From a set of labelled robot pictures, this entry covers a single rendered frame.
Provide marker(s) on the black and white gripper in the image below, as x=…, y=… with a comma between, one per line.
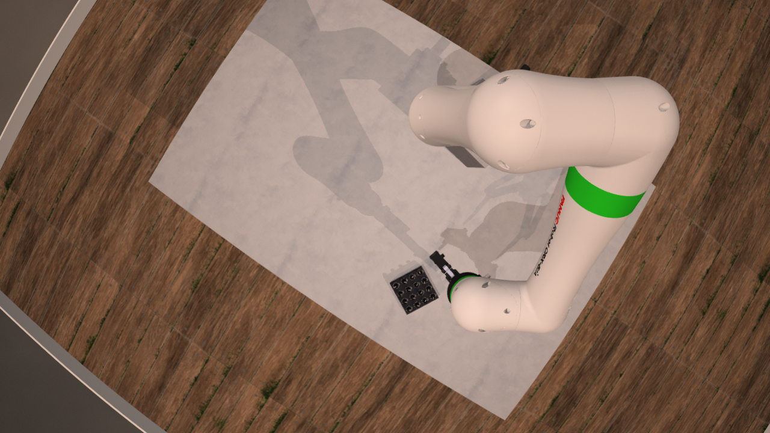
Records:
x=444, y=266

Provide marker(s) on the black square panel with knobs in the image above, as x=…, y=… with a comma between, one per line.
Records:
x=422, y=291

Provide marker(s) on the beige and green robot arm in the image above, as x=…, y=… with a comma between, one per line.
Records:
x=619, y=129

